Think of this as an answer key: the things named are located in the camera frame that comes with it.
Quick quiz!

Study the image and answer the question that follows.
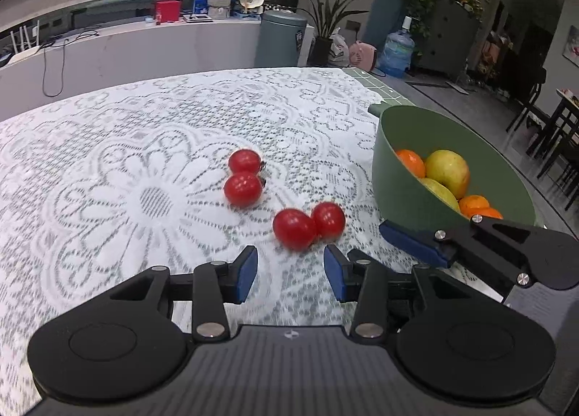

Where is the red tomato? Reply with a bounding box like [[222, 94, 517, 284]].
[[224, 172, 264, 207], [272, 209, 317, 250], [311, 202, 347, 240], [228, 149, 264, 175]]

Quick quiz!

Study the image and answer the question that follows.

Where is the white router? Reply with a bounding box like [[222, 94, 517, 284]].
[[9, 20, 41, 66]]

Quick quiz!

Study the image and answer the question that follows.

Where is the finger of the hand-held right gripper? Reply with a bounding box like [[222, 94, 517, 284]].
[[379, 221, 579, 303], [470, 213, 579, 258]]

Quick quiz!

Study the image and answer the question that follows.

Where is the white plastic bag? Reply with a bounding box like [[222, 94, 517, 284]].
[[328, 29, 350, 67]]

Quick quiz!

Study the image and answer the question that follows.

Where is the small wall picture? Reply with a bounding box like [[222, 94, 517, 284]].
[[562, 26, 579, 68]]

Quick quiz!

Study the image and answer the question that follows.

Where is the yellow-green apple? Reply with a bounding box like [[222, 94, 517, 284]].
[[424, 150, 471, 199]]

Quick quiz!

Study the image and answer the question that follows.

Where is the blue water bottle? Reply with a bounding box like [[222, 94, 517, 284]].
[[377, 15, 416, 79]]

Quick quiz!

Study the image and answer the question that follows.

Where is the red box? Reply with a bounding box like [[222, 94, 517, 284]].
[[155, 0, 182, 24]]

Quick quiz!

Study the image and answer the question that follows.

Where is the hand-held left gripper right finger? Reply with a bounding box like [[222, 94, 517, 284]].
[[323, 244, 491, 344]]

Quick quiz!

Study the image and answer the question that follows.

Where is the white marble television cabinet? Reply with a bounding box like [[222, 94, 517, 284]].
[[0, 0, 317, 122]]

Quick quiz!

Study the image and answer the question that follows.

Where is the white lace tablecloth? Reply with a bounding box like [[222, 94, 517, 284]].
[[0, 65, 390, 412]]

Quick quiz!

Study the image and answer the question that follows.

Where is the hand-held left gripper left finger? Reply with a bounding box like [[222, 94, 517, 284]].
[[97, 245, 259, 344]]

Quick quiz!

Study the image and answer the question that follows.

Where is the grey trash can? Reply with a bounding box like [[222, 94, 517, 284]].
[[254, 10, 308, 68]]

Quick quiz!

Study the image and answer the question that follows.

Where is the dark green cabinet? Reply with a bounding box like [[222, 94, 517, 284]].
[[416, 0, 482, 77]]

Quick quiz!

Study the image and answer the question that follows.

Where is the green and orange mango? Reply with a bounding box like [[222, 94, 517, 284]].
[[418, 177, 461, 213]]

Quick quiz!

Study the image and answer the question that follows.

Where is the dark dining chair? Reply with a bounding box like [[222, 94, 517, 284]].
[[538, 126, 579, 213], [506, 67, 548, 133]]

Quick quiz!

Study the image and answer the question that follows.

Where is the green checked mat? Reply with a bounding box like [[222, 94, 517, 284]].
[[344, 67, 413, 108]]

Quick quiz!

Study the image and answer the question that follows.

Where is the potted plant with long leaves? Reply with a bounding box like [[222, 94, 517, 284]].
[[292, 0, 378, 67]]

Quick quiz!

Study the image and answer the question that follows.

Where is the grey cable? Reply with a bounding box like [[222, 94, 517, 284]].
[[42, 29, 100, 97]]

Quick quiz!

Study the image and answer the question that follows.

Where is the green bowl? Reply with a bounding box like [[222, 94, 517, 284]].
[[367, 101, 537, 233]]

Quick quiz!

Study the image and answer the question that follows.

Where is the dark dining table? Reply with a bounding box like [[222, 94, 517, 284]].
[[554, 88, 579, 127]]

